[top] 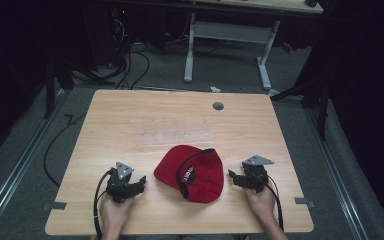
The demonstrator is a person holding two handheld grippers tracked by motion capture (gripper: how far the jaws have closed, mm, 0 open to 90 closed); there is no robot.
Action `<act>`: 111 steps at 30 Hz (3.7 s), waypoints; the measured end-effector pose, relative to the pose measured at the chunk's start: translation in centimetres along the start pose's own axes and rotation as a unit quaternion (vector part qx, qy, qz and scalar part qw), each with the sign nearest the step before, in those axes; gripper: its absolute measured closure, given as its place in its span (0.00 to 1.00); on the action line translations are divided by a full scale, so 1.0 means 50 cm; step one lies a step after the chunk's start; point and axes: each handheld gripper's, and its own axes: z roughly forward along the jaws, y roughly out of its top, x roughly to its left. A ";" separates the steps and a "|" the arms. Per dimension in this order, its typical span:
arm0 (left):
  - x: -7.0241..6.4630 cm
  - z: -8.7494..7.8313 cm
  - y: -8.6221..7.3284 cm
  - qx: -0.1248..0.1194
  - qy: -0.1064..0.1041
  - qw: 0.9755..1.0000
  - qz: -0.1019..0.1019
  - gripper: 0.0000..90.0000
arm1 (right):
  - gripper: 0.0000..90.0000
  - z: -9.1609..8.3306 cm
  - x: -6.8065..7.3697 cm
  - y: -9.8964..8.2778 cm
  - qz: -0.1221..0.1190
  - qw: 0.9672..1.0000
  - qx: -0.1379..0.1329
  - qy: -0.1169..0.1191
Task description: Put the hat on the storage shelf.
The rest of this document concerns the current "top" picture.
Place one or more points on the dark computer case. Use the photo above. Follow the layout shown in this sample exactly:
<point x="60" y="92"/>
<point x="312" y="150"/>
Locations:
<point x="105" y="36"/>

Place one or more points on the small dark object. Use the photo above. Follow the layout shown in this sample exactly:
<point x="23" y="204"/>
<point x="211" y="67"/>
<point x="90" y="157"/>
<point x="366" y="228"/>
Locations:
<point x="310" y="3"/>

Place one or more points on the black metal stand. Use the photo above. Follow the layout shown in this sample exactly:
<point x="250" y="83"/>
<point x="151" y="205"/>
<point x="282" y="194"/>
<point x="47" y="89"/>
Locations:
<point x="60" y="76"/>
<point x="316" y="96"/>

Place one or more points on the small red object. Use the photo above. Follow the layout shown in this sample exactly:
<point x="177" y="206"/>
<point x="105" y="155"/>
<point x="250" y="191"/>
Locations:
<point x="287" y="47"/>

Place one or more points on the white metal-frame desk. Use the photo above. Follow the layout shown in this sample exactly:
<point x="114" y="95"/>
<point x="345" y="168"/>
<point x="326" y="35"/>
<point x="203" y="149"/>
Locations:
<point x="233" y="33"/>

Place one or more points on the clear tape patch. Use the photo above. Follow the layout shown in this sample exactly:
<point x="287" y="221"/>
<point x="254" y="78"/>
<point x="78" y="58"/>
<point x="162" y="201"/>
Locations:
<point x="175" y="136"/>

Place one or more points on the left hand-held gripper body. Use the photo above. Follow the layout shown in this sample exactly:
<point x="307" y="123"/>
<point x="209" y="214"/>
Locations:
<point x="122" y="186"/>

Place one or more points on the white paper scrap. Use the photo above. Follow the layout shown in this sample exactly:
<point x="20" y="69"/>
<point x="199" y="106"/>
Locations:
<point x="215" y="89"/>

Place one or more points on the metal floor rail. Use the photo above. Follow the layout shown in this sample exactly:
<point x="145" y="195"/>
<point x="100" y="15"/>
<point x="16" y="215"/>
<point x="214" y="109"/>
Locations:
<point x="16" y="170"/>
<point x="336" y="173"/>

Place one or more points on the person's right hand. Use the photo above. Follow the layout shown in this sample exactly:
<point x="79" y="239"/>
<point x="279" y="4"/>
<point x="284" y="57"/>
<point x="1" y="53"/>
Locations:
<point x="263" y="203"/>

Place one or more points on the red baseball cap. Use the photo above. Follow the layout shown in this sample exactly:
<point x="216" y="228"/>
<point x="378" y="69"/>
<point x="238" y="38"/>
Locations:
<point x="200" y="180"/>

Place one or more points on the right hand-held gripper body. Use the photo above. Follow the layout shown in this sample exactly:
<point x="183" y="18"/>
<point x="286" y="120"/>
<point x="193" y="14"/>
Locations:
<point x="256" y="176"/>

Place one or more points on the person's left hand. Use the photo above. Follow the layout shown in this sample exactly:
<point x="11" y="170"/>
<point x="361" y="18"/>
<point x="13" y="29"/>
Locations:
<point x="115" y="213"/>

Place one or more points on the grey tape strip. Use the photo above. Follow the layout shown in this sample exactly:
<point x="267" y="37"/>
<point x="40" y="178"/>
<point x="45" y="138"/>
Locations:
<point x="304" y="202"/>
<point x="55" y="206"/>

